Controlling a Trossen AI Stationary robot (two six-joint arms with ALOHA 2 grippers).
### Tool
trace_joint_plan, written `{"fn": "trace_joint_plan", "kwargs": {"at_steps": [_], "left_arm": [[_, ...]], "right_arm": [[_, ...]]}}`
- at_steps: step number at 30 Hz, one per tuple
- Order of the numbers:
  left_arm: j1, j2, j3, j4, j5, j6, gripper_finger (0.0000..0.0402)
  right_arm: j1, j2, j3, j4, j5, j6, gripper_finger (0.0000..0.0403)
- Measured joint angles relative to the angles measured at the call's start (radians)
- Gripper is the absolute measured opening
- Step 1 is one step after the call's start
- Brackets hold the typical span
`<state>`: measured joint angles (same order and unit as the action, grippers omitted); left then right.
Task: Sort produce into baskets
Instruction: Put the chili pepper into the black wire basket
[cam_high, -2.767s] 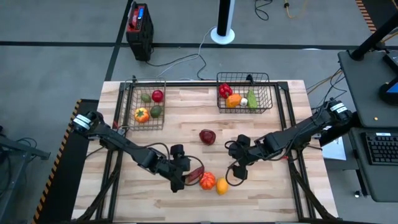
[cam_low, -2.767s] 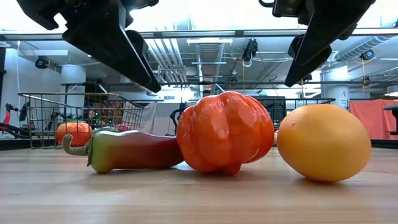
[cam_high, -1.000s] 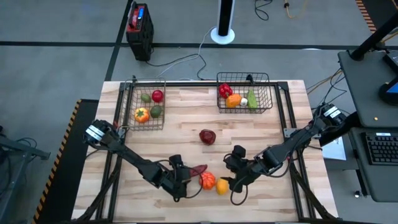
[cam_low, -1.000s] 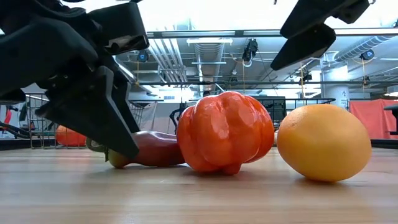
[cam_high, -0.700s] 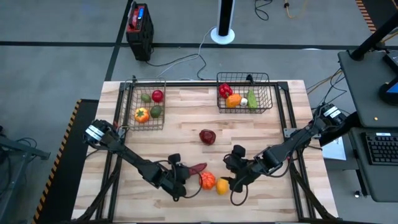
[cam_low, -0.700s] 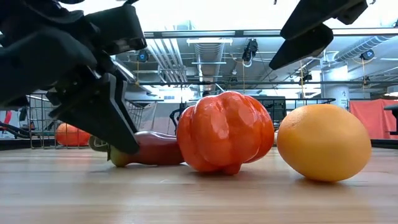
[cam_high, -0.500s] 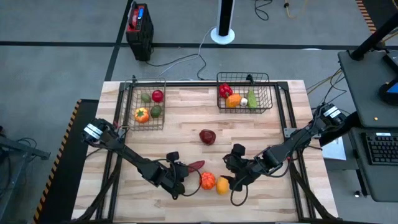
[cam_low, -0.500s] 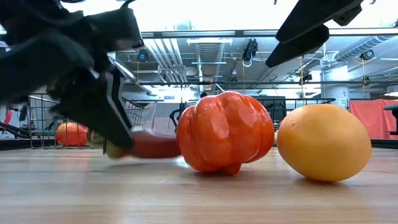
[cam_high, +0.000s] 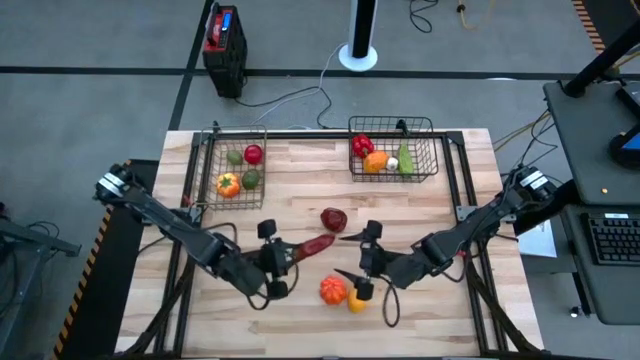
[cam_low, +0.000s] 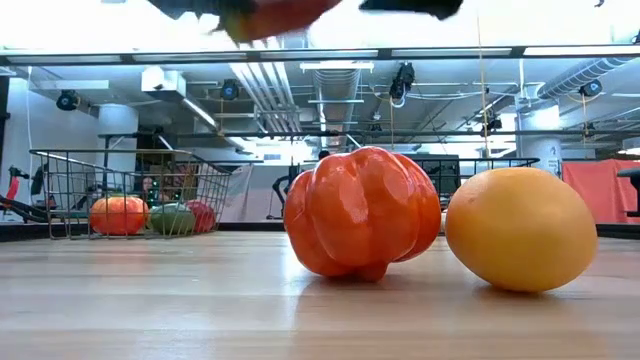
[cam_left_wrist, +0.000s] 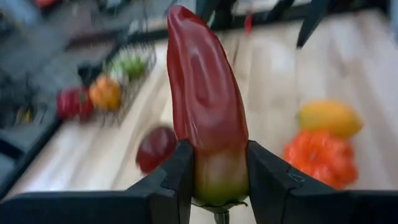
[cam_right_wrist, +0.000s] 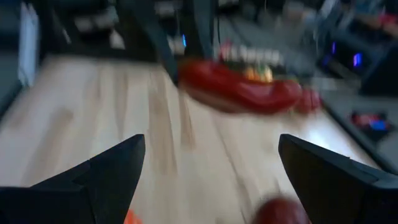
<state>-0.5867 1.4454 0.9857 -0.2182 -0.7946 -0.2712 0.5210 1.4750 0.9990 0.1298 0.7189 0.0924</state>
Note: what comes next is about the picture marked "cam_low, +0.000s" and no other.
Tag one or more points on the person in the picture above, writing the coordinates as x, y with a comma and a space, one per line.
147, 184
324, 154

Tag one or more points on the yellow lemon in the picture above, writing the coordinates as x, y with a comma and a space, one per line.
520, 230

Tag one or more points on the small orange pumpkin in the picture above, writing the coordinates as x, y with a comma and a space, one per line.
120, 215

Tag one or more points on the white ceiling box unit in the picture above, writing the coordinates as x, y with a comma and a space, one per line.
160, 82

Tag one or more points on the orange bell pepper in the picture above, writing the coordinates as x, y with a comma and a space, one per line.
360, 215

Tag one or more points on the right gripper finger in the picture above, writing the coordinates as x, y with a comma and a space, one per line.
380, 5

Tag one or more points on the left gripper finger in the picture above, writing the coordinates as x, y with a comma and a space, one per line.
232, 6

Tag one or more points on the black ceiling-hung camera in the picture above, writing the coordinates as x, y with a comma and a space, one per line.
591, 88
230, 90
402, 80
66, 100

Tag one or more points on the grey ceiling air duct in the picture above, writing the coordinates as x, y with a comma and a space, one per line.
336, 82

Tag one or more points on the silver ribbed air duct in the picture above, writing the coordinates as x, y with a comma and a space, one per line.
580, 75

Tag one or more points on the orange red cloth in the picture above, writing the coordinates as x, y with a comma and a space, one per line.
600, 195

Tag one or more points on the black cabinet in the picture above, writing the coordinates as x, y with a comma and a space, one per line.
445, 180

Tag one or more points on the overhead beam with light strips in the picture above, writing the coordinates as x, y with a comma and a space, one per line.
75, 59

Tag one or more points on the red green chili pepper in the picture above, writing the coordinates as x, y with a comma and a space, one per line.
280, 17

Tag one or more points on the dark red apple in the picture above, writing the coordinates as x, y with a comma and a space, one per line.
206, 217

